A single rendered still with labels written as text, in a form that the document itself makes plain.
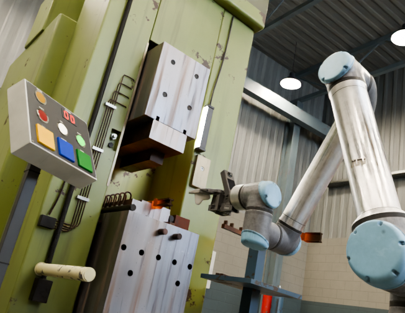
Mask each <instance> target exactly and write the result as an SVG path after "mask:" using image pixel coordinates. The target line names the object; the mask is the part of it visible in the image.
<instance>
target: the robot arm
mask: <svg viewBox="0 0 405 313"><path fill-rule="evenodd" d="M318 76H319V79H320V81H321V82H322V83H324V84H325V85H326V87H327V91H328V95H329V99H330V101H331V104H332V109H333V113H334V117H335V122H334V123H333V125H332V127H331V128H330V130H329V132H328V134H327V136H326V138H325V139H324V141H323V143H322V145H321V147H320V148H319V150H318V152H317V153H316V155H315V157H314V159H313V161H312V162H311V164H310V166H309V168H308V169H307V171H306V173H305V175H304V176H303V178H302V180H301V182H300V184H299V186H298V187H297V189H296V190H295V192H294V194H293V196H292V198H291V200H290V201H289V203H288V205H287V206H286V209H285V210H284V212H283V214H282V215H281V217H280V218H279V219H278V221H277V223H273V222H272V217H273V209H275V208H277V207H278V206H279V205H280V203H281V191H280V189H279V187H278V186H277V185H276V184H275V183H274V182H272V181H261V182H257V183H249V184H240V185H235V181H234V176H233V173H231V172H229V171H227V170H223V171H221V178H222V184H223V187H224V190H222V189H209V188H201V189H194V190H192V191H190V192H189V194H194V196H195V203H196V204H197V205H200V204H201V203H202V201H203V200H209V199H210V198H211V195H213V197H212V201H211V204H210V205H209V207H208V211H211V212H214V213H215V214H217V215H221V216H228V215H231V213H232V212H234V213H236V214H238V213H239V211H244V210H245V217H244V221H243V228H242V231H241V243H242V245H244V246H245V247H247V248H251V249H253V250H259V251H265V250H267V249H268V250H271V251H273V252H275V253H277V254H279V255H284V256H292V255H294V254H295V253H297V252H298V251H299V249H300V247H301V237H300V236H301V234H302V232H303V228H304V227H305V225H306V224H307V222H308V220H309V218H310V216H311V215H312V213H313V211H314V209H315V208H316V206H317V204H318V202H319V201H320V199H321V197H322V195H323V193H324V192H325V190H326V188H327V187H328V185H329V183H330V181H331V179H332V178H333V176H334V174H335V172H336V171H337V168H338V167H339V165H340V164H341V162H342V160H343V159H344V162H345V167H346V170H347V176H348V181H349V184H350V189H351V192H352V197H353V203H354V206H355V212H356V215H357V219H356V220H355V222H354V223H353V224H352V233H351V234H350V236H349V238H348V241H347V247H346V254H347V259H348V263H349V265H350V267H351V269H352V271H353V272H354V273H355V274H356V275H357V276H358V277H359V278H360V279H362V280H364V282H366V283H367V284H369V285H370V286H373V287H375V288H378V289H382V290H384V291H387V292H389V293H390V294H389V312H388V313H405V211H403V210H401V206H400V203H399V199H398V195H397V192H396V188H395V186H394V182H393V178H392V175H391V171H390V168H389V165H388V161H387V158H386V154H385V150H384V147H383V143H382V141H381V137H380V133H379V130H378V126H377V123H376V119H375V115H374V112H375V108H376V102H377V88H376V83H375V80H374V78H373V77H372V75H371V74H370V73H369V72H368V71H367V70H366V69H364V67H362V66H361V64H359V62H357V61H356V59H355V58H354V56H352V55H350V54H349V53H347V52H337V53H334V54H332V55H331V56H329V57H328V58H327V59H326V60H325V61H324V62H323V64H322V65H321V67H320V68H319V72H318Z"/></svg>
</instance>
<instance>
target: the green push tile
mask: <svg viewBox="0 0 405 313"><path fill-rule="evenodd" d="M76 156H77V160H78V166H79V167H81V168H83V169H84V170H86V171H88V172H90V173H92V172H93V169H92V165H91V159H90V156H89V155H87V154H85V153H84V152H82V151H81V150H79V149H76Z"/></svg>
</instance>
